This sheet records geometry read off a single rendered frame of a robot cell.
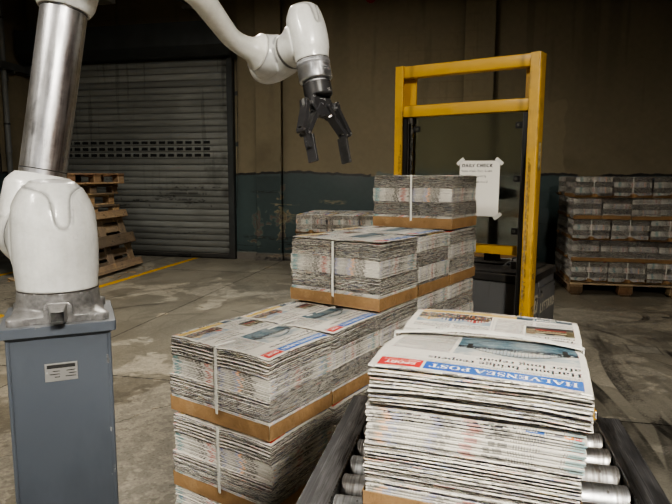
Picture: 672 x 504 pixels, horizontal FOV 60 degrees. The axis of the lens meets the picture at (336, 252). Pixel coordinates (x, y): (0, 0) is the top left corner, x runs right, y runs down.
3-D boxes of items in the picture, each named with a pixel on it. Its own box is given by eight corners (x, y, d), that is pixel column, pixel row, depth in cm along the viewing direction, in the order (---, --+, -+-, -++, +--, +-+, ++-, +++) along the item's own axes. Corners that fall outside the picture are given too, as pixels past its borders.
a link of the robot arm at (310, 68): (336, 58, 155) (340, 80, 155) (311, 70, 161) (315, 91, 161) (313, 52, 148) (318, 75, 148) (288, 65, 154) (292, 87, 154)
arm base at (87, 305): (2, 333, 105) (0, 303, 104) (13, 308, 125) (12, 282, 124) (110, 324, 112) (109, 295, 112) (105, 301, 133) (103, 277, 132)
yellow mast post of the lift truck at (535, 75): (505, 417, 291) (522, 52, 268) (511, 411, 298) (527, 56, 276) (524, 421, 286) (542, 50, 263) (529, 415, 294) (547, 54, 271)
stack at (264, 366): (174, 598, 178) (165, 334, 167) (368, 451, 275) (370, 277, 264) (272, 656, 157) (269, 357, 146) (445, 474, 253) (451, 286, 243)
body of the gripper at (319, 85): (316, 75, 149) (322, 111, 148) (337, 80, 155) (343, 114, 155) (295, 85, 153) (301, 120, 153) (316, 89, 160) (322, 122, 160)
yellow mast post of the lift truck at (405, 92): (389, 389, 327) (394, 67, 305) (396, 385, 335) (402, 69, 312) (403, 393, 322) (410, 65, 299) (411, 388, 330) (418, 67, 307)
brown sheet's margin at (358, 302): (289, 298, 214) (289, 286, 214) (333, 286, 238) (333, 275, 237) (379, 312, 193) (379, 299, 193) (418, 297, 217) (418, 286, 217)
